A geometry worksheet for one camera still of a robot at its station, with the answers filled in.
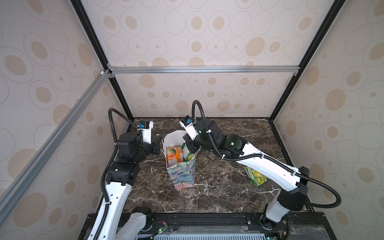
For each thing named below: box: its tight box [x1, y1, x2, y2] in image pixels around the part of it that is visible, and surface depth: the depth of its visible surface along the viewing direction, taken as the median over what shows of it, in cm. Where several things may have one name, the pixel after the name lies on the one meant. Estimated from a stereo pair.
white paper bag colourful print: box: [162, 130, 198, 190], surface depth 77 cm
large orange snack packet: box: [166, 145, 184, 168], surface depth 82 cm
